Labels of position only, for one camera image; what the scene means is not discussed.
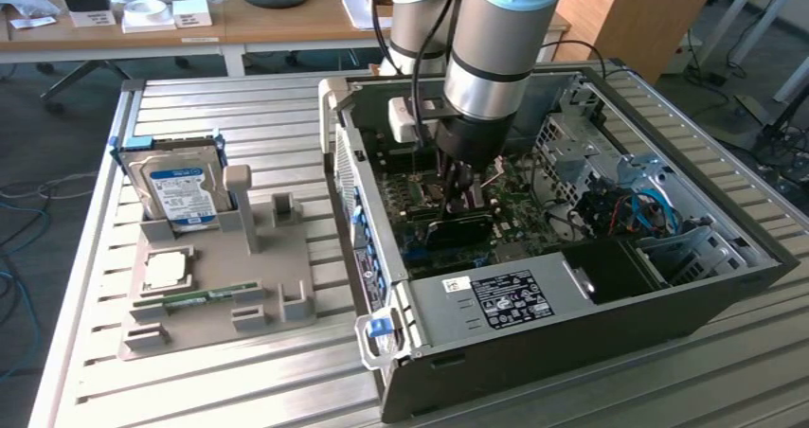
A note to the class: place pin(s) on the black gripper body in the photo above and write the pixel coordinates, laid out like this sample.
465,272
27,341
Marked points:
477,139

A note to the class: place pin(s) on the green GPU with black fan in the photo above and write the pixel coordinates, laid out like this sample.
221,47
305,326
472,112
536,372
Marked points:
461,229

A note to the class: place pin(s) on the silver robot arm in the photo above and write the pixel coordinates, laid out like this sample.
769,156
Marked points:
493,44

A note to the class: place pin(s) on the metal socket cover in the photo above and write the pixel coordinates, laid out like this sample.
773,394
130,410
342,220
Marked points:
494,174

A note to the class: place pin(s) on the CPU socket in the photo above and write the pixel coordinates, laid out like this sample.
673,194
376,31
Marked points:
426,191

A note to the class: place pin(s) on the green motherboard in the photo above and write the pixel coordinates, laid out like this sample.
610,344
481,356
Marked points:
518,219

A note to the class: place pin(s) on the grey chipset heatsink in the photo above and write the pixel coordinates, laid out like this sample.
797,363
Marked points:
516,253

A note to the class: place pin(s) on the perforated silver disk bay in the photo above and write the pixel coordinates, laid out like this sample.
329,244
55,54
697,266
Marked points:
569,163

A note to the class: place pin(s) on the blue expansion slot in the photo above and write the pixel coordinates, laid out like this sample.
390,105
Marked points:
418,255

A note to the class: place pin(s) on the grey power supply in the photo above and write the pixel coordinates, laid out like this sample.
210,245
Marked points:
456,305

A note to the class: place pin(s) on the white paper stack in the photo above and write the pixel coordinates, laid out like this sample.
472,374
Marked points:
361,18

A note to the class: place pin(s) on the blue case latch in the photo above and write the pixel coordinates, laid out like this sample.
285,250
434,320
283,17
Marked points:
377,328

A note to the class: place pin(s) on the open black PC case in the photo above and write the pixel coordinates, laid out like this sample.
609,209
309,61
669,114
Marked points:
569,343

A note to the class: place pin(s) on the slanted silver disk bay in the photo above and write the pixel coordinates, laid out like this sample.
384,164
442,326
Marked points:
696,253

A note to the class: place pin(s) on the wooden cabinet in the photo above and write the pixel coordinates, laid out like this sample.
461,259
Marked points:
664,21

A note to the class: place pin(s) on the grey parts rack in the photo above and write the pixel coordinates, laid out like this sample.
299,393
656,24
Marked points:
215,267

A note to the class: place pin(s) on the hard disk with blue carrier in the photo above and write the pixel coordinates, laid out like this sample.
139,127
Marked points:
171,186

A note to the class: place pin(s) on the loose green RAM stick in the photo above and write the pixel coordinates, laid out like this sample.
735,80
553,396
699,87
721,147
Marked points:
202,297

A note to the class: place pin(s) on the silver CPU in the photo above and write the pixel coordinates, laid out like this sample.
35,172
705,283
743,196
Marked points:
166,272

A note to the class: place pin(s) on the small white box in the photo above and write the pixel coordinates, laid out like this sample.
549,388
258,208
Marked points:
191,13

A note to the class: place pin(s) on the flat white box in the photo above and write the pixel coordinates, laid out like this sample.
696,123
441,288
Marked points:
149,25

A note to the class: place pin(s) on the white tape roll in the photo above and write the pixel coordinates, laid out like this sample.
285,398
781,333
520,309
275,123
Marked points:
147,9

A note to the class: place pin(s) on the white boxes on desk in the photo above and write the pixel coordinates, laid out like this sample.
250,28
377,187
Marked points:
88,11

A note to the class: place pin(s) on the wooden desk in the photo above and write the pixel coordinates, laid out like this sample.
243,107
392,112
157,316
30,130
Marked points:
63,40

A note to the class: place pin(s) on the white paper label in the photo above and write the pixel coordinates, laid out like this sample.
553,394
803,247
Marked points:
31,22

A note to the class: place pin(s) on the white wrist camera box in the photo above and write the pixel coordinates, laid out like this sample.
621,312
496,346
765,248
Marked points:
405,120

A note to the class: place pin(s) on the white desk frame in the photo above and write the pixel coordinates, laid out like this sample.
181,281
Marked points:
793,82

